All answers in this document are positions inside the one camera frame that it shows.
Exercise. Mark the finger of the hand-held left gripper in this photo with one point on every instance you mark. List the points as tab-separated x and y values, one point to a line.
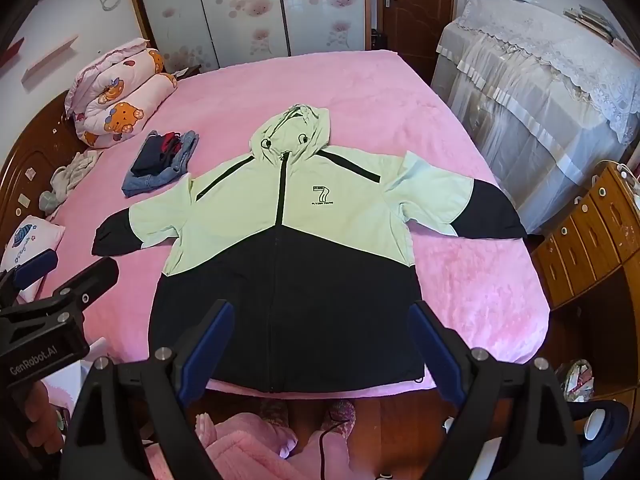
90	282
35	265

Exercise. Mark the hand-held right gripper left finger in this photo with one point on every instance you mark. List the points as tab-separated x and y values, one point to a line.
212	350

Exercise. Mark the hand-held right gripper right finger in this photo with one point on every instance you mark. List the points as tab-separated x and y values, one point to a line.
432	355

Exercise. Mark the green and black hooded jacket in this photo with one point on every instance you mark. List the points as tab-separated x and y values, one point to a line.
300	285

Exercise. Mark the folded pile of clothes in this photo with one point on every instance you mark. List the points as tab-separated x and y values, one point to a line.
150	184

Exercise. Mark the white embroidered pillow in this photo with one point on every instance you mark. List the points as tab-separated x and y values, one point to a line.
30	235

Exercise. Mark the knitted slipper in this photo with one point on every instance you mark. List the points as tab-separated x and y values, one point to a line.
274	412
340	412

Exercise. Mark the crumpled grey-white cloth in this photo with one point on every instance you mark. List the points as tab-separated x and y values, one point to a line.
75	170

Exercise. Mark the person's pink fuzzy robe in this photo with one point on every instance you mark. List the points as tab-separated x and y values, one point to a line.
250	450

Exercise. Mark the wooden headboard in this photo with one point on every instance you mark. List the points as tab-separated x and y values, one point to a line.
30	155

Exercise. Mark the folded navy garment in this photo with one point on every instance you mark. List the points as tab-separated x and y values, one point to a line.
147	157

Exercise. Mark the crumpled plastic bag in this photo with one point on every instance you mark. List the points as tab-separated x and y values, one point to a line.
577	382

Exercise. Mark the folded red garment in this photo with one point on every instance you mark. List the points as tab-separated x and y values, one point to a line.
171	142

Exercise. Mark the rolled cartoon bear quilt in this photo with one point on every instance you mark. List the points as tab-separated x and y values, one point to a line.
120	105

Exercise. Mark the dark blue object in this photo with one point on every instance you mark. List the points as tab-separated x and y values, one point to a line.
610	425

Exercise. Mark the wooden drawer cabinet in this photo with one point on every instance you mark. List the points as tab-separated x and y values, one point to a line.
595	230

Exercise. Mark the pink bed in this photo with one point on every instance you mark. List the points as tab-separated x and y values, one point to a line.
375	110

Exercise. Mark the floral sliding-door wardrobe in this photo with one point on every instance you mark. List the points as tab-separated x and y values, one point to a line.
235	5

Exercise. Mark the brown wooden door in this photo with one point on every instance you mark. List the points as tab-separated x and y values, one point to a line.
420	20

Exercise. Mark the stack of books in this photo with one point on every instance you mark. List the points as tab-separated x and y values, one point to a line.
590	20

